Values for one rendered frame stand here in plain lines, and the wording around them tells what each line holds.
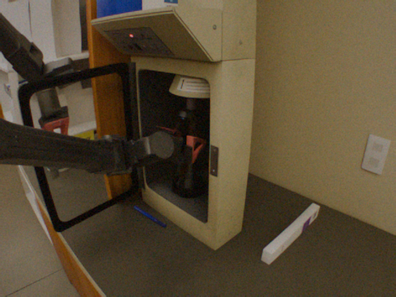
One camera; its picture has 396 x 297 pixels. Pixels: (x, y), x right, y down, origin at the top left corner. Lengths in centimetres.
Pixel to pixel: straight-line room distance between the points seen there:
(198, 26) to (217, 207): 40
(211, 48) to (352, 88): 50
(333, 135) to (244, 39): 47
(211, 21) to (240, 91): 17
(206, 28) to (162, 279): 55
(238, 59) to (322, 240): 55
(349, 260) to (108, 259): 64
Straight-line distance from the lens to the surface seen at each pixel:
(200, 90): 62
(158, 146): 56
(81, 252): 79
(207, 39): 49
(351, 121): 88
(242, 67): 58
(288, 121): 97
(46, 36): 167
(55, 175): 69
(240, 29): 56
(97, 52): 78
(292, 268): 73
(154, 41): 56
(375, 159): 89
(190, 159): 67
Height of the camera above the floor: 147
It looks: 25 degrees down
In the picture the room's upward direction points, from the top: straight up
